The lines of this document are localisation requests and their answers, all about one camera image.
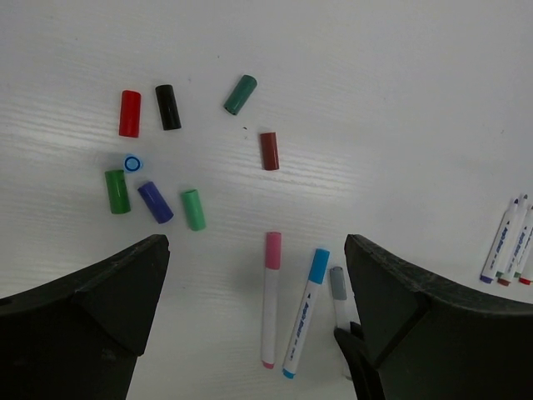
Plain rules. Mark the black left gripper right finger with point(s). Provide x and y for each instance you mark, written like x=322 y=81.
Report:
x=431 y=338

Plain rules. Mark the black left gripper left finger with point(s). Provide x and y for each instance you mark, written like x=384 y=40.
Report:
x=80 y=336

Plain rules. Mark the black pen cap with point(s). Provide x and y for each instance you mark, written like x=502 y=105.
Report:
x=168 y=107

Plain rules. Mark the pink capped marker pen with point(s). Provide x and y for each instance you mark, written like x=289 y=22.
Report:
x=272 y=265

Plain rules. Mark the blue capped marker pen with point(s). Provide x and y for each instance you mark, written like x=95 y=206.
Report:
x=297 y=340

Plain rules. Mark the purple pen cap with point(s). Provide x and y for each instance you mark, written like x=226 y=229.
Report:
x=155 y=202

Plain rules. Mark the light green pen cap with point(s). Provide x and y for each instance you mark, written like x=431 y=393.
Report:
x=193 y=210

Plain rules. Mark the red marker pen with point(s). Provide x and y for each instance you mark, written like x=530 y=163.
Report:
x=526 y=276

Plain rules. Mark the red pen cap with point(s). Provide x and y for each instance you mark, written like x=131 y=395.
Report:
x=130 y=113

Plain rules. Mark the purple capped marker pen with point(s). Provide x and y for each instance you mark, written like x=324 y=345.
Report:
x=490 y=269

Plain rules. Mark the dark green capped marker pen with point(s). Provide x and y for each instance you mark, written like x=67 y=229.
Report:
x=519 y=229

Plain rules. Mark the grey capped marker pen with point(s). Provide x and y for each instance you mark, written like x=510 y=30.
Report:
x=341 y=301

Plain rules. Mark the light blue pen cap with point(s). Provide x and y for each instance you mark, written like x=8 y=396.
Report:
x=132 y=163

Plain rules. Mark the dark green pen cap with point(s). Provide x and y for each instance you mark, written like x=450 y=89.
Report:
x=240 y=94

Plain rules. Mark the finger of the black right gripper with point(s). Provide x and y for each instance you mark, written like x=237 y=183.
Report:
x=366 y=380

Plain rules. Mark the brown pen cap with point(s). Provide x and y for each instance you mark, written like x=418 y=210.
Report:
x=270 y=158

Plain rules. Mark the brown capped marker pen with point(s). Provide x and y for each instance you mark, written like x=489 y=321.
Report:
x=518 y=258

